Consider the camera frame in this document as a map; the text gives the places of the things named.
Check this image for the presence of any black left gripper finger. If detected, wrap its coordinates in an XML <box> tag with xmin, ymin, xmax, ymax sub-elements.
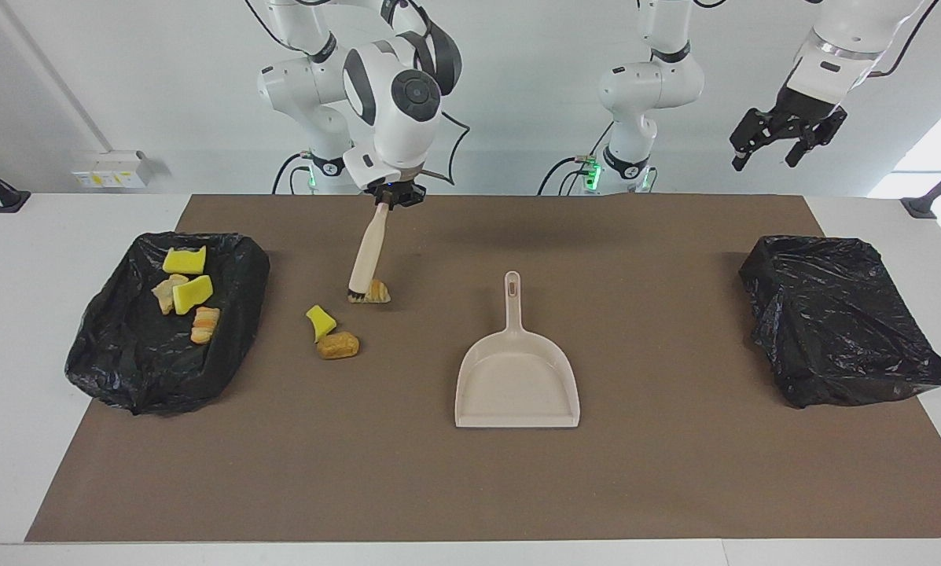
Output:
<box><xmin>730</xmin><ymin>108</ymin><xmax>781</xmax><ymax>172</ymax></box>
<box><xmin>785</xmin><ymin>108</ymin><xmax>848</xmax><ymax>168</ymax></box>

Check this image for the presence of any beige hand brush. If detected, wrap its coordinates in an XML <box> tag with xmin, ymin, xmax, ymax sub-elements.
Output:
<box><xmin>347</xmin><ymin>203</ymin><xmax>390</xmax><ymax>304</ymax></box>

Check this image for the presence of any small yellow green sponge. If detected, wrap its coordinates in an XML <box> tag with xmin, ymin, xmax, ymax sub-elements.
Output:
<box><xmin>306</xmin><ymin>305</ymin><xmax>338</xmax><ymax>342</ymax></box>

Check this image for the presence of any brown bread roll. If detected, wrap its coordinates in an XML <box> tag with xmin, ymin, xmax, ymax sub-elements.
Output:
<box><xmin>317</xmin><ymin>331</ymin><xmax>361</xmax><ymax>361</ymax></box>

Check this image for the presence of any notched yellow sponge piece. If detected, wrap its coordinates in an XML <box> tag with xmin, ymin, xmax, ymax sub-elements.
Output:
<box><xmin>163</xmin><ymin>246</ymin><xmax>208</xmax><ymax>275</ymax></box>

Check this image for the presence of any wedge yellow sponge piece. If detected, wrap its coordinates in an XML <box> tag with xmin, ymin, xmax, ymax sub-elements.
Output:
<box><xmin>173</xmin><ymin>275</ymin><xmax>214</xmax><ymax>316</ymax></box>

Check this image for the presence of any beige plastic dustpan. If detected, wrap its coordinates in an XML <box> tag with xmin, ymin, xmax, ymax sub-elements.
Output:
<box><xmin>454</xmin><ymin>271</ymin><xmax>581</xmax><ymax>429</ymax></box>

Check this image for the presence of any large pale bread lump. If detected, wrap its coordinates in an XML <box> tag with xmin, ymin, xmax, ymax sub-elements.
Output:
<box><xmin>191</xmin><ymin>307</ymin><xmax>221</xmax><ymax>345</ymax></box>

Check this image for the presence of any small pale bread chunk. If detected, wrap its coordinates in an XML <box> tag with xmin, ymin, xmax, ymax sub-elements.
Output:
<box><xmin>153</xmin><ymin>274</ymin><xmax>189</xmax><ymax>315</ymax></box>

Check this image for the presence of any black bag lined bin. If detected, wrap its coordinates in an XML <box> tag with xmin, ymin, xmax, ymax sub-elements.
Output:
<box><xmin>64</xmin><ymin>231</ymin><xmax>271</xmax><ymax>416</ymax></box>
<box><xmin>738</xmin><ymin>235</ymin><xmax>941</xmax><ymax>409</ymax></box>

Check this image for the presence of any brown table mat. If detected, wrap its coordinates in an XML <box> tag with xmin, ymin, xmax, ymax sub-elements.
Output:
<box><xmin>26</xmin><ymin>195</ymin><xmax>941</xmax><ymax>543</ymax></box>

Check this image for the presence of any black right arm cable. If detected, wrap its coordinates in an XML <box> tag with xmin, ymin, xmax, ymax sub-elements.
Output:
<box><xmin>242</xmin><ymin>0</ymin><xmax>471</xmax><ymax>187</ymax></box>

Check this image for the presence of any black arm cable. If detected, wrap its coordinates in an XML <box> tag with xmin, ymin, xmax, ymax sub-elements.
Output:
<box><xmin>694</xmin><ymin>0</ymin><xmax>941</xmax><ymax>79</ymax></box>
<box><xmin>242</xmin><ymin>0</ymin><xmax>471</xmax><ymax>187</ymax></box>

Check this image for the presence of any black right base cable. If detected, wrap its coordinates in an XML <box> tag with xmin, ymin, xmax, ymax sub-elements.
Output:
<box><xmin>272</xmin><ymin>152</ymin><xmax>314</xmax><ymax>195</ymax></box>

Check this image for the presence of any black base cable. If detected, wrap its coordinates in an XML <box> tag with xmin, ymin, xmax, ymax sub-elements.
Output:
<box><xmin>272</xmin><ymin>152</ymin><xmax>314</xmax><ymax>195</ymax></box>
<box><xmin>539</xmin><ymin>155</ymin><xmax>597</xmax><ymax>196</ymax></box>

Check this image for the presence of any black left base cable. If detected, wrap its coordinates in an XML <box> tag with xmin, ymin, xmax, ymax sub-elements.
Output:
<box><xmin>539</xmin><ymin>155</ymin><xmax>597</xmax><ymax>196</ymax></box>

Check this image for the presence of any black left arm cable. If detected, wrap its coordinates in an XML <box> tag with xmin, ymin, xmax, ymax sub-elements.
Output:
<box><xmin>694</xmin><ymin>0</ymin><xmax>941</xmax><ymax>79</ymax></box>

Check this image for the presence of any white wall socket box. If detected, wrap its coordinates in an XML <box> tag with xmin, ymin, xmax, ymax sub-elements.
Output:
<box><xmin>72</xmin><ymin>151</ymin><xmax>153</xmax><ymax>189</ymax></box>

